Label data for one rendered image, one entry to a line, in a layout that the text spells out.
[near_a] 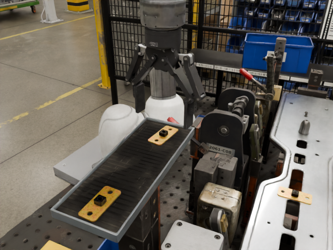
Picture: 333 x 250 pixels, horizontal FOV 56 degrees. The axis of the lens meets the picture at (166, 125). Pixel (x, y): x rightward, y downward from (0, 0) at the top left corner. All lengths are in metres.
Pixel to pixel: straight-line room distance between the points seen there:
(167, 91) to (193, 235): 0.72
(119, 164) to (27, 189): 1.90
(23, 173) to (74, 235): 1.59
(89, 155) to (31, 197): 1.10
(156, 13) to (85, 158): 0.93
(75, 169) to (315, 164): 0.91
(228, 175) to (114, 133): 0.52
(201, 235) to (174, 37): 0.38
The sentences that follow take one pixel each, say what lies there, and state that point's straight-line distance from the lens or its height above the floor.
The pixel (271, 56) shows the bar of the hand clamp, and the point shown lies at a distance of 1.20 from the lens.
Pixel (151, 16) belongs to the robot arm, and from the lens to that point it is 0.63.
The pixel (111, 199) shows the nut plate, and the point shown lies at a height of 1.16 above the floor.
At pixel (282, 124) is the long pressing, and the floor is 1.00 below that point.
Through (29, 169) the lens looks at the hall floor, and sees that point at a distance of 2.75.
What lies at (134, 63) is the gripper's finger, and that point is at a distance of 0.72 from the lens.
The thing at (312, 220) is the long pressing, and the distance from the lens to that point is 0.85.
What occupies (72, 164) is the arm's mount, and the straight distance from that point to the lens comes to 1.41.
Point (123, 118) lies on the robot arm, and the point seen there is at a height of 1.00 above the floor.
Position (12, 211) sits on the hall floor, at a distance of 2.43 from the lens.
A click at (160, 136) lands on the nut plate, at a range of 0.76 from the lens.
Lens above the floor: 1.58
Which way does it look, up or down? 31 degrees down
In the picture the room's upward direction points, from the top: straight up
